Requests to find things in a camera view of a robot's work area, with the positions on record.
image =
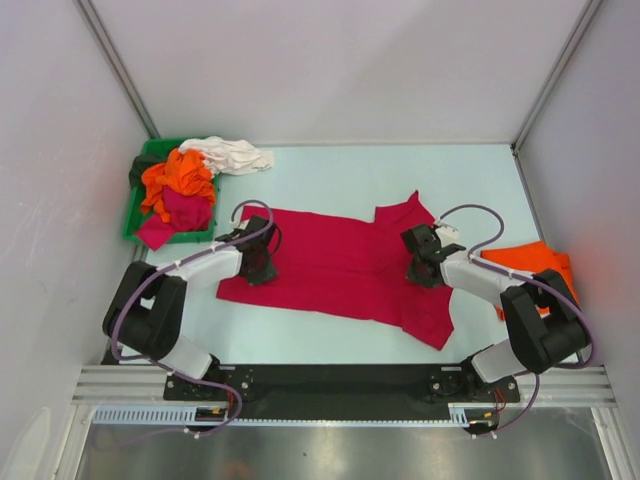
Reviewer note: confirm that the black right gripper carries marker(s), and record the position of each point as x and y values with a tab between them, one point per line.
415	277

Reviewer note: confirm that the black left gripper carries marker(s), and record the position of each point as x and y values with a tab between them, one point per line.
268	274

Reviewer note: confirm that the crimson t shirt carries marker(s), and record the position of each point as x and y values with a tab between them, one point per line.
351	268

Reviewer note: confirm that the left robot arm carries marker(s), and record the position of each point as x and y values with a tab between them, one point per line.
146	312

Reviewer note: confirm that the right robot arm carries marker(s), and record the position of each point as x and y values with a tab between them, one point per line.
544	324

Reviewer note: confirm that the magenta t shirt in bin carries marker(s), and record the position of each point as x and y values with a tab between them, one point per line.
181	219

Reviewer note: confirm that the folded orange t shirt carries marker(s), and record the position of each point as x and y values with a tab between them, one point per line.
533	257

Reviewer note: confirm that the white t shirt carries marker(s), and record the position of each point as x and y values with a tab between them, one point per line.
228	157

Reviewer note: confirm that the crumpled orange t shirt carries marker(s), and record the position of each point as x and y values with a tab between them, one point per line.
184	173

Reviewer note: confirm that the green plastic bin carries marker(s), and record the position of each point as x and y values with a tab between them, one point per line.
159	149

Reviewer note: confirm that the dark green t shirt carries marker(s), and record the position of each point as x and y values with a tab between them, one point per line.
139	165

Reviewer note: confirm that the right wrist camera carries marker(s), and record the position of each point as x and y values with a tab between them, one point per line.
446	232

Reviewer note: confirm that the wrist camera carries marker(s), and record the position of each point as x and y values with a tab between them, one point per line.
446	232
239	230

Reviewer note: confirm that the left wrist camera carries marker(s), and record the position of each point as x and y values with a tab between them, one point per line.
239	230

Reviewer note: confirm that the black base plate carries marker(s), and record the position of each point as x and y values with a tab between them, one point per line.
360	392

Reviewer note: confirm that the grey slotted cable duct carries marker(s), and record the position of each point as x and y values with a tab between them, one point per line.
205	417

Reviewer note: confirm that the aluminium frame rail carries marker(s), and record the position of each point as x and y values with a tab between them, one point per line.
144	385

